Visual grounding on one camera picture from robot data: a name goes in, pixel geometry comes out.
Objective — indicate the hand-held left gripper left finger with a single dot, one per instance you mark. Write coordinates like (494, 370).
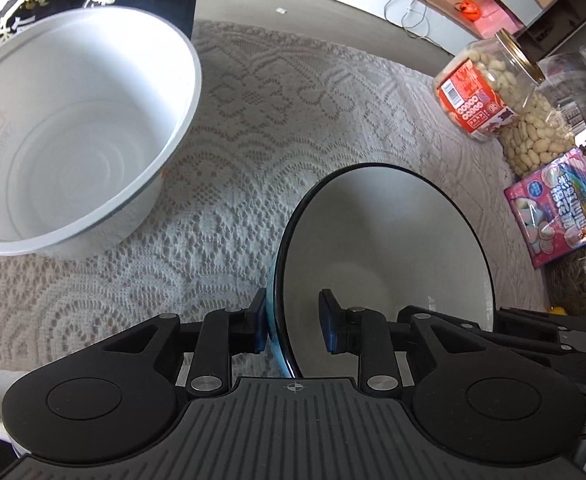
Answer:
(259, 325)

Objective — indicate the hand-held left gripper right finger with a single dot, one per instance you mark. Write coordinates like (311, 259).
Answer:
(327, 325)

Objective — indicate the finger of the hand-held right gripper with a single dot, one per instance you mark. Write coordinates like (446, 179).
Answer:
(548, 327)

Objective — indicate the blue enamel bowl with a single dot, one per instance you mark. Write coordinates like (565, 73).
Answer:
(388, 240)

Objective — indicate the white plastic bowl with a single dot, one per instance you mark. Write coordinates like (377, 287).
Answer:
(73, 160)

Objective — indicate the clear jar of sunflower seeds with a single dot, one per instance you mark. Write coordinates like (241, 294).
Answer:
(583, 275)

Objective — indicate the pink candy packet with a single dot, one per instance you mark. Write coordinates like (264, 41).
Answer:
(558, 205)

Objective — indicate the white lace tablecloth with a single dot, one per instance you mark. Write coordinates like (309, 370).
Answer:
(273, 135)

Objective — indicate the large clear lidded jar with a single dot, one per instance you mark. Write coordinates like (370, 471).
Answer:
(533, 130)

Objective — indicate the peanut jar with red label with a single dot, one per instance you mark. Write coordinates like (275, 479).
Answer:
(473, 95)

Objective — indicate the orange pumpkin toy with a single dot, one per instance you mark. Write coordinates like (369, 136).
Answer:
(467, 7)

